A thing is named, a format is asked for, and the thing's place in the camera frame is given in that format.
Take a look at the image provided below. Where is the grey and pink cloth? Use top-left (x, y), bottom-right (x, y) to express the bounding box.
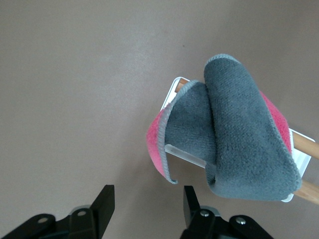
top-left (146, 53), bottom-right (304, 201)

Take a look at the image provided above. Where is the white rectangular tray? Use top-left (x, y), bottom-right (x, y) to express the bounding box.
top-left (159, 77), bottom-right (313, 204)

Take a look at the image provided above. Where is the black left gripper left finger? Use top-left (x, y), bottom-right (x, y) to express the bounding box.
top-left (0, 184), bottom-right (115, 239)

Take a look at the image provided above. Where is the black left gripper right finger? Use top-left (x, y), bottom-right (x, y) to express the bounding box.
top-left (179, 185), bottom-right (275, 239)

